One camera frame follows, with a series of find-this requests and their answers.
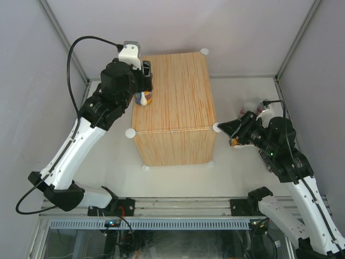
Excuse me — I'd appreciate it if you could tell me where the blue rectangular tin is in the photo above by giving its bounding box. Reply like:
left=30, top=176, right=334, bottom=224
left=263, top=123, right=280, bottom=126
left=258, top=150, right=273, bottom=173

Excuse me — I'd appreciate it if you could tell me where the aluminium mounting rail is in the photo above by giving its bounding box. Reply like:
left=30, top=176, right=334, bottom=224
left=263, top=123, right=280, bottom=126
left=40, top=196, right=328, bottom=216

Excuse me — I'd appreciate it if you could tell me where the wooden cabinet box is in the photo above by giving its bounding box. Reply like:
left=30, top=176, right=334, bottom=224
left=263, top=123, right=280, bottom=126
left=130, top=52, right=218, bottom=167

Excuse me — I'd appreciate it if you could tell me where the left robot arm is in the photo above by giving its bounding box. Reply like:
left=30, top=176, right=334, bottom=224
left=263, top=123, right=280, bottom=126
left=28, top=58, right=153, bottom=216

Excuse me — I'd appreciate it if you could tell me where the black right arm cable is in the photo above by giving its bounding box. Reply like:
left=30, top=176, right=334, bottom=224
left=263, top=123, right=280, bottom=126
left=263, top=99, right=345, bottom=251

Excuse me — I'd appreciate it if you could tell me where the blue yellow lying can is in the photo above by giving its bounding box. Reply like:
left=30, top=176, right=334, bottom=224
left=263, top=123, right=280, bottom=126
left=229, top=138, right=253, bottom=149

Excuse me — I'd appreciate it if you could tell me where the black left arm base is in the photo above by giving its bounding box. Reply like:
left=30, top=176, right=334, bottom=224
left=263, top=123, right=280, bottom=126
left=87, top=186, right=135, bottom=217

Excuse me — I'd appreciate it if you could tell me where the blue can with spoon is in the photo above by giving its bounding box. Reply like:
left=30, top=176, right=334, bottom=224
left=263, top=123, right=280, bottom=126
left=135, top=91, right=152, bottom=106

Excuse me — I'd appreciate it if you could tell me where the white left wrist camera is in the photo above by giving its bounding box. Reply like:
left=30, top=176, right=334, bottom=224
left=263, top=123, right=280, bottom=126
left=118, top=41, right=142, bottom=70

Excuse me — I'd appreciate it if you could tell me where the grey slotted cable duct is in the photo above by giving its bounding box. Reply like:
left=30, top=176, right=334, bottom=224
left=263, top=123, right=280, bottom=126
left=49, top=219, right=251, bottom=230

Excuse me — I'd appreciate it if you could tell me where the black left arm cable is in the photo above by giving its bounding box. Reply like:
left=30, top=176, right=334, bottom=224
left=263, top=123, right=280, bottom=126
left=15, top=36, right=122, bottom=215

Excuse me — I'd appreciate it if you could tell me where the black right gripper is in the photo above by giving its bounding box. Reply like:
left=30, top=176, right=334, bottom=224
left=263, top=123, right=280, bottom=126
left=218, top=110, right=278, bottom=156

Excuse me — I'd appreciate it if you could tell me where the white red label can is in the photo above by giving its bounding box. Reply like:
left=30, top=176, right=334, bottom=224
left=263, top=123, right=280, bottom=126
left=254, top=101, right=266, bottom=116
left=239, top=101, right=257, bottom=116

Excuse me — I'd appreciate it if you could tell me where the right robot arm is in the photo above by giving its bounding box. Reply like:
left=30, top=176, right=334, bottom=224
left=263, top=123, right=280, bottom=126
left=217, top=111, right=344, bottom=258

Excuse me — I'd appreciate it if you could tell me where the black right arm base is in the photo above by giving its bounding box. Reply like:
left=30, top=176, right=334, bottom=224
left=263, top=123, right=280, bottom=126
left=230, top=187, right=273, bottom=216

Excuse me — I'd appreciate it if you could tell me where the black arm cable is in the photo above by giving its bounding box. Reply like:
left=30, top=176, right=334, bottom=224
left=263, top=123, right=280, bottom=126
left=15, top=36, right=122, bottom=215
left=263, top=99, right=345, bottom=251

